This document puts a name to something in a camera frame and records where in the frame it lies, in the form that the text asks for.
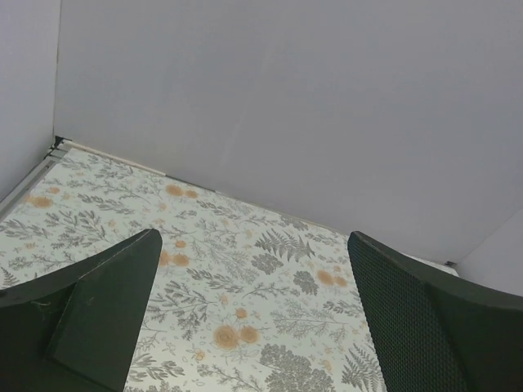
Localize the aluminium table frame rail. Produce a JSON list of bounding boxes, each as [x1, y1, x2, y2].
[[1, 136, 72, 219]]

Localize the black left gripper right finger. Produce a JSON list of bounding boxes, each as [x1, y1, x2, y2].
[[347, 232, 522, 391]]

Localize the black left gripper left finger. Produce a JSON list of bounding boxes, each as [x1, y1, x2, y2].
[[1, 229, 163, 391]]

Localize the floral patterned table mat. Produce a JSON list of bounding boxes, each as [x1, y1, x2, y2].
[[1, 149, 385, 391]]

